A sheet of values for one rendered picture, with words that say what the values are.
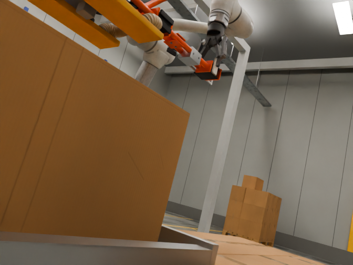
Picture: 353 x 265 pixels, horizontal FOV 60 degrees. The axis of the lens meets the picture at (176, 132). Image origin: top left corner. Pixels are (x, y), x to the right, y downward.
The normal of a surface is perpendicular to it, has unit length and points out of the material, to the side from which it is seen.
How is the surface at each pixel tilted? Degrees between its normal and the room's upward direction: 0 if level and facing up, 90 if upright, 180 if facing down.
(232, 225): 90
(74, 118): 90
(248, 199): 90
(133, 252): 90
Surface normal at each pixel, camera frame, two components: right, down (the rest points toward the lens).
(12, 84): 0.77, 0.07
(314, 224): -0.55, -0.30
